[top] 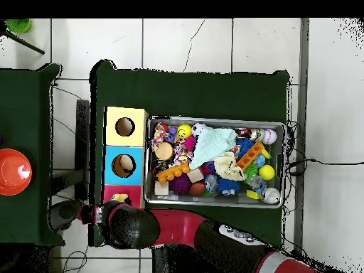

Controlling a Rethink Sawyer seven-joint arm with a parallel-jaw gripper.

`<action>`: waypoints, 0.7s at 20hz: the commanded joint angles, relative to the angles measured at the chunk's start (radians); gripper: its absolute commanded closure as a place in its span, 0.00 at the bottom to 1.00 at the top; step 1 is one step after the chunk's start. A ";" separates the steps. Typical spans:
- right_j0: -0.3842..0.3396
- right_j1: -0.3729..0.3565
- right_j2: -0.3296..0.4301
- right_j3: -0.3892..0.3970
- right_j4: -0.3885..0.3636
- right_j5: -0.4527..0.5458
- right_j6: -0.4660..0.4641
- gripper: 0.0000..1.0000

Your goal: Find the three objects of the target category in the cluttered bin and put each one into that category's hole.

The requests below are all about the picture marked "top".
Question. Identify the pale yellow plush duck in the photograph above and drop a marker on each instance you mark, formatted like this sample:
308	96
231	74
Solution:
119	197

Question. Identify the clear plastic bottle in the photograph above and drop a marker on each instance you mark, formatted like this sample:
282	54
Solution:
256	183

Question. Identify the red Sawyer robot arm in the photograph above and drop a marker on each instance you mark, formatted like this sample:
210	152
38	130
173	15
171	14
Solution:
176	227

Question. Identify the wooden box with three holes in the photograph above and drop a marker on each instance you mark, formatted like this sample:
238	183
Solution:
133	139

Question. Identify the grey rounded object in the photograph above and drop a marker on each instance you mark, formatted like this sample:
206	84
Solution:
66	212

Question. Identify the large orange bowl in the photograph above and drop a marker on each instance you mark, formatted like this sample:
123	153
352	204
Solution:
12	173

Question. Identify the orange studded toy brick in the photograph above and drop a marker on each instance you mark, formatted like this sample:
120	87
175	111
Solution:
172	173

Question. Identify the purple spiky ball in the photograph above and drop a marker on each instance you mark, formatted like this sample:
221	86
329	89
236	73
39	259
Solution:
179	184

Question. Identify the brown toy football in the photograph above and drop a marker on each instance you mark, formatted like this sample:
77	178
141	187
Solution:
196	189

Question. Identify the yellow smiley ball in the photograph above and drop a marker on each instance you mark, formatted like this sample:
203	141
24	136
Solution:
184	131

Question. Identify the black and white soccer ball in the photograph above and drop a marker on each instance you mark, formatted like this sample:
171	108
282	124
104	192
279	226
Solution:
196	129

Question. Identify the mint green knitted cloth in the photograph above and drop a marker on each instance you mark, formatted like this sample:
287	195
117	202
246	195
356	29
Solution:
210	145

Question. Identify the cream cloth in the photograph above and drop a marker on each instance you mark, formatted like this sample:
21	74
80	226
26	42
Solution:
227	167

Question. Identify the black rod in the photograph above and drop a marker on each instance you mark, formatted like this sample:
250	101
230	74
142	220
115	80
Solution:
28	46

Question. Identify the plain yellow ball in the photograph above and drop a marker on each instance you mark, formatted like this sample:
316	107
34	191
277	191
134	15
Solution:
266	172

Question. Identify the green cup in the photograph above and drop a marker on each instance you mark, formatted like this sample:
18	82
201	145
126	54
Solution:
18	25

